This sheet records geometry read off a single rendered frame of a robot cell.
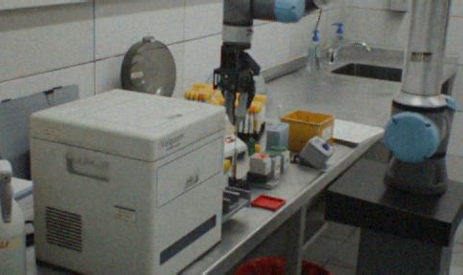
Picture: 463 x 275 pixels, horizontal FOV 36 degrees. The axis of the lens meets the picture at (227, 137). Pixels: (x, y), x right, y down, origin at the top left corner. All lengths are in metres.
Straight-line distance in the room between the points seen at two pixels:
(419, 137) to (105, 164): 0.68
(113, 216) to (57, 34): 0.80
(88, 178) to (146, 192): 0.13
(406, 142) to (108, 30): 1.00
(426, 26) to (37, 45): 0.98
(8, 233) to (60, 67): 0.80
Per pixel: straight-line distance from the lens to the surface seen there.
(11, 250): 1.31
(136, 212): 1.26
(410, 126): 1.55
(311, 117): 2.27
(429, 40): 1.54
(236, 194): 1.60
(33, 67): 1.91
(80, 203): 1.33
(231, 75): 1.70
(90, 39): 2.09
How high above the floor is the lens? 1.51
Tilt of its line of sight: 16 degrees down
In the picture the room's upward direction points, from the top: 3 degrees clockwise
